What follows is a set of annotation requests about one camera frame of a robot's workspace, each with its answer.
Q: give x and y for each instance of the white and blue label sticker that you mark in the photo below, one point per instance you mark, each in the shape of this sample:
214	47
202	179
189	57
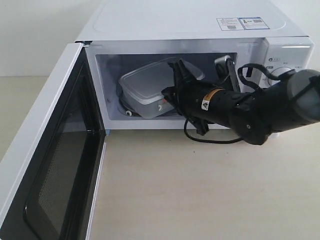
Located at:
242	23

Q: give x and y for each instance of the white microwave oven body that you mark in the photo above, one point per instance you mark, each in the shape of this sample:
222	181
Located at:
123	35

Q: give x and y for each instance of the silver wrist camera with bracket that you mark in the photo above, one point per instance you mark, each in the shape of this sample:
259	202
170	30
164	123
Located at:
226	72

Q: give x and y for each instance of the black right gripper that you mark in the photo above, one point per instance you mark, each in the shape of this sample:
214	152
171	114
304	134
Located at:
187	97

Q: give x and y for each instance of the white microwave door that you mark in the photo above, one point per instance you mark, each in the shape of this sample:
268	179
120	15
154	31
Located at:
49	175

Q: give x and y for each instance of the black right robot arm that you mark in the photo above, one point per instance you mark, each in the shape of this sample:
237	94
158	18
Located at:
292	102

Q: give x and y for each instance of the white plastic lidded container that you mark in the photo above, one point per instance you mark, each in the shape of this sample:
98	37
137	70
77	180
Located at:
142	89

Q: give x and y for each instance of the upper white control knob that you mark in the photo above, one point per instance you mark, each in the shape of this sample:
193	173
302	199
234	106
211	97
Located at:
281	73

